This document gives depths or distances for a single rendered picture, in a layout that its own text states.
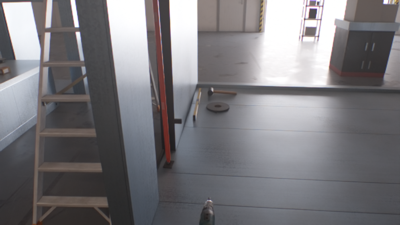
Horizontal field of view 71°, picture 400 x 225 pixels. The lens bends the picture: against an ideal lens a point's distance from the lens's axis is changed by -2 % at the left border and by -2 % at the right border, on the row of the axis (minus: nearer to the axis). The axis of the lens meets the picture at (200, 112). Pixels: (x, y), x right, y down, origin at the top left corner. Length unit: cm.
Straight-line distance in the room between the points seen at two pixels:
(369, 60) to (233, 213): 486
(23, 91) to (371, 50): 550
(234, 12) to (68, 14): 813
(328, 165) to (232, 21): 979
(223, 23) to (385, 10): 675
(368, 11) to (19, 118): 555
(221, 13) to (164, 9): 970
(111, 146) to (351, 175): 157
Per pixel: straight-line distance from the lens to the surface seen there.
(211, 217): 121
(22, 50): 503
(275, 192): 181
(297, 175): 199
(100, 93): 101
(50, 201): 219
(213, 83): 354
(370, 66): 610
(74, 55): 434
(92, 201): 208
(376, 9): 599
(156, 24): 168
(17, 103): 371
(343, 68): 592
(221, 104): 296
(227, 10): 1151
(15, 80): 360
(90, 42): 97
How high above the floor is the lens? 148
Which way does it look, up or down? 23 degrees down
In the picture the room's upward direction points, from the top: straight up
